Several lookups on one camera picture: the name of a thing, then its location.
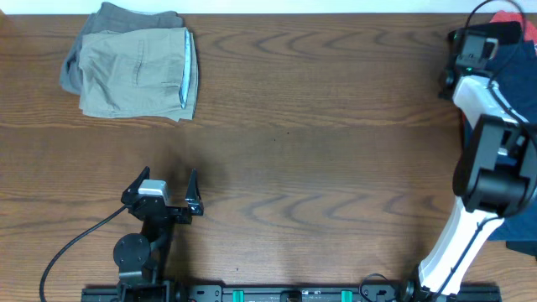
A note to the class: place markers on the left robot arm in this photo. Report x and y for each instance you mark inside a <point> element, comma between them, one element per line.
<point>141,257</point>

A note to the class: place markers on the black garment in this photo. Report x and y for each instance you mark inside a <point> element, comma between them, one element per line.
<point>505,32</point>

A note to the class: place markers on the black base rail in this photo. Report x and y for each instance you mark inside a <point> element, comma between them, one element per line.
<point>217,293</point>

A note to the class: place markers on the grey folded garment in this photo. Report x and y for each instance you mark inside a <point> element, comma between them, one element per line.
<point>110,18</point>

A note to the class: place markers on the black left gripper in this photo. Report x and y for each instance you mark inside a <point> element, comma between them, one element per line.
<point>169,211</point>

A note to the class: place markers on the khaki folded shorts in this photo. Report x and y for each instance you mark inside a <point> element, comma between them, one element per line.
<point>143,73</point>

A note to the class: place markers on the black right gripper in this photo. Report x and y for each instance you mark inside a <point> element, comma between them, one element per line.
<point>446,80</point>

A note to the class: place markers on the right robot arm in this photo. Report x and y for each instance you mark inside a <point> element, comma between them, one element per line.
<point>495,177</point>

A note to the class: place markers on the red garment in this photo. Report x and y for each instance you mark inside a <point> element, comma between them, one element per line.
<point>528,30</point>

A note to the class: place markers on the navy blue shorts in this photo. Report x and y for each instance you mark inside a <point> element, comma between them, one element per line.
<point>517,82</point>

